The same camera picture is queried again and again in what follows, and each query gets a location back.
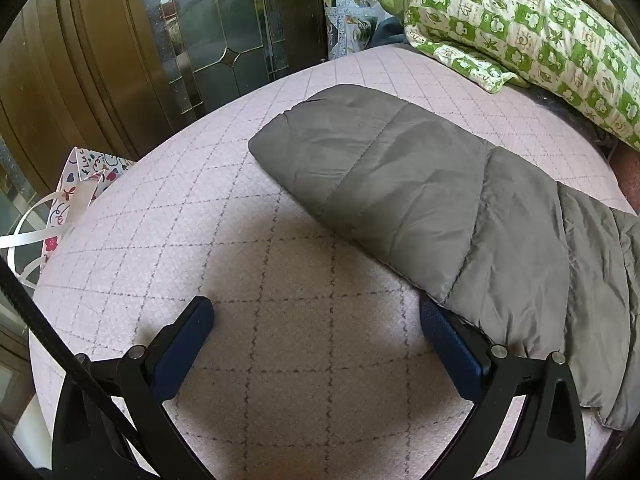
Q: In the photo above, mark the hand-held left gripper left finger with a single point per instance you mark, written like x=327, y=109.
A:
x=185, y=345

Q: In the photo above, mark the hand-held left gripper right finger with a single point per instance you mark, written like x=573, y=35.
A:
x=450, y=345

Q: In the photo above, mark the grey puffer jacket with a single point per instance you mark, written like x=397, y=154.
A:
x=400, y=185

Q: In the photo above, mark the pink quilted mattress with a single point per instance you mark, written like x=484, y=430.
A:
x=275, y=285

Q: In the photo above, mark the white printed gift bag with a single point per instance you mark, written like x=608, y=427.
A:
x=75, y=185

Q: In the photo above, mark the wooden door with glass panel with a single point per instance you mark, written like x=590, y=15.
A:
x=100, y=60

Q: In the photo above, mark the green patterned pillow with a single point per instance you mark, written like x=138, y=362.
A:
x=525, y=25

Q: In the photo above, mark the floral patterned sheet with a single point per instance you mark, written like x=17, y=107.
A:
x=350, y=5

